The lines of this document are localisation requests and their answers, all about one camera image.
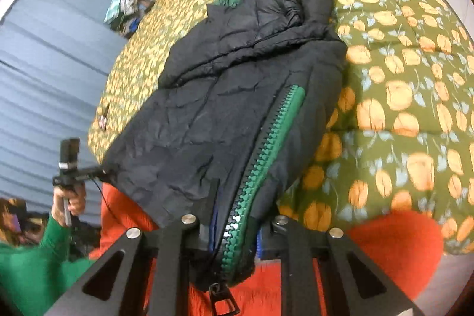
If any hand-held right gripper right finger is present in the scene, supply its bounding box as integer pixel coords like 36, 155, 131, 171
255, 214, 426, 316

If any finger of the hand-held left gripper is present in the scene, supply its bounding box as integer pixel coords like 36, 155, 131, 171
79, 169, 110, 179

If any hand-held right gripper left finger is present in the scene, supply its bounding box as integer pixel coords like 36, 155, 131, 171
44, 179, 223, 316

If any black puffer jacket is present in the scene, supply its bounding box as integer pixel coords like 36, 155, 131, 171
102, 0, 349, 316

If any person's left forearm green sleeve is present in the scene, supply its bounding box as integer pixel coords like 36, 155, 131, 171
0, 216, 97, 316

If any pile of mixed clothes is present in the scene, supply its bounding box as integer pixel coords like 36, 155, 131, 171
104, 0, 158, 39

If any person's left hand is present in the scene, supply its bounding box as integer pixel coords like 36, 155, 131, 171
50, 185, 87, 226

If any blue pleated curtain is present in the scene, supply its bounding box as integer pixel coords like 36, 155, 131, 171
0, 0, 129, 214

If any orange bed sheet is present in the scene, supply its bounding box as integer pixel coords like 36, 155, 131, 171
89, 183, 445, 316

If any floral green orange quilt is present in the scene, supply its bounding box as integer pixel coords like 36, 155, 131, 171
87, 0, 474, 256

